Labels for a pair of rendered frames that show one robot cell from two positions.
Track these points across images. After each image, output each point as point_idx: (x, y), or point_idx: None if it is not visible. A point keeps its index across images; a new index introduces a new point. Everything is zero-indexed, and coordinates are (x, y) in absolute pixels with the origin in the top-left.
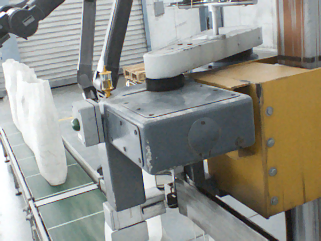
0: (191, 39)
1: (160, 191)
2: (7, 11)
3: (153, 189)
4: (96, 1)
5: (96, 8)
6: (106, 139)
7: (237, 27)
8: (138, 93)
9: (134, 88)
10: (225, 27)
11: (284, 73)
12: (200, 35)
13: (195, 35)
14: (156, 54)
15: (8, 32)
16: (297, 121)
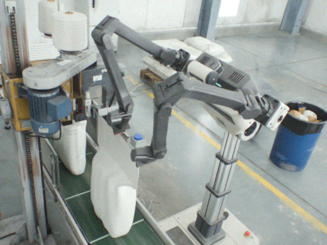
0: (72, 61)
1: (96, 107)
2: (173, 51)
3: (98, 108)
4: (157, 109)
5: (154, 107)
6: None
7: (37, 72)
8: (99, 63)
9: (101, 64)
10: (41, 77)
11: (41, 62)
12: (64, 67)
13: (67, 67)
14: (91, 50)
15: (245, 119)
16: None
